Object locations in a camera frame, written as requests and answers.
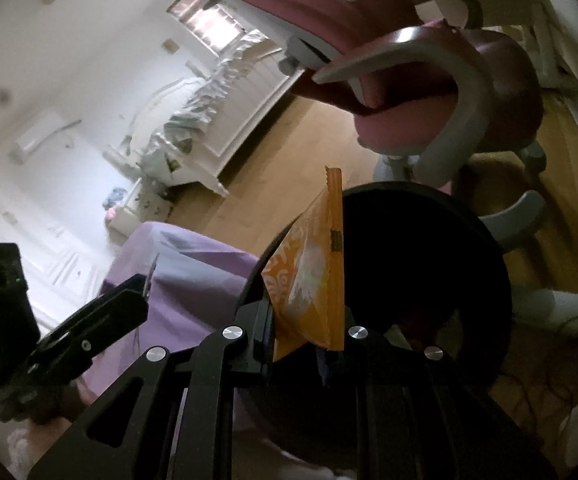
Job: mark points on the white nightstand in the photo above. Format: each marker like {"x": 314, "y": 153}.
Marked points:
{"x": 139, "y": 210}

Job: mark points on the pink desk chair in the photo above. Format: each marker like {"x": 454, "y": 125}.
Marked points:
{"x": 419, "y": 75}

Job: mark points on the white bed with ruffled bedding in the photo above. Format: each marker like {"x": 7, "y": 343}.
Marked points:
{"x": 204, "y": 105}

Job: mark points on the window with striped blind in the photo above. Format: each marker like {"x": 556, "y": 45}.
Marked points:
{"x": 209, "y": 17}

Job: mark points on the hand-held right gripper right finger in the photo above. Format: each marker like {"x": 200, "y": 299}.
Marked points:
{"x": 399, "y": 400}

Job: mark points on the small wall picture frame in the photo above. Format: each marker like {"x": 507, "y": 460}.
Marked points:
{"x": 170, "y": 45}

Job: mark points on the purple tablecloth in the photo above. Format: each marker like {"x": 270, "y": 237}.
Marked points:
{"x": 184, "y": 270}

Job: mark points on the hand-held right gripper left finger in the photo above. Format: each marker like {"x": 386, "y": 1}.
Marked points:
{"x": 204, "y": 375}

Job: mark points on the black round waste bin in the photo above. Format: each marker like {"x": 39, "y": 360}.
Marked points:
{"x": 419, "y": 260}

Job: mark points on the orange snack packet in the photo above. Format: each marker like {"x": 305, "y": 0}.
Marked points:
{"x": 309, "y": 280}

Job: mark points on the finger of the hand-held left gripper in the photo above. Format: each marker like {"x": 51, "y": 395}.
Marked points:
{"x": 104, "y": 315}

